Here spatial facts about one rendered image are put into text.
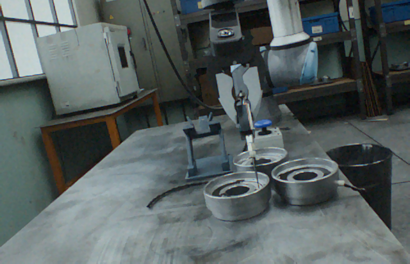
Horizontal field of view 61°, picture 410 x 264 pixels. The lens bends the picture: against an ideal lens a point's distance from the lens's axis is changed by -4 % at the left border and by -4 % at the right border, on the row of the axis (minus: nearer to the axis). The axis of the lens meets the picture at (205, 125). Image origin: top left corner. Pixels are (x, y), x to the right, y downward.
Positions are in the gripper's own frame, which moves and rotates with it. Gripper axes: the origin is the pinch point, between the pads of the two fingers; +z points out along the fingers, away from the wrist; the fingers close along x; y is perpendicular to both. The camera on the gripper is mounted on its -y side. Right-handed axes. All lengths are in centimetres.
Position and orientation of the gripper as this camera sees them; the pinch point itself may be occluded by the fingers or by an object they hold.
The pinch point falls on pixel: (244, 115)
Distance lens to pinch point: 61.0
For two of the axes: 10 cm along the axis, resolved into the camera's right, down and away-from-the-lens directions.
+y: 0.6, -2.1, 9.8
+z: 1.9, 9.6, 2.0
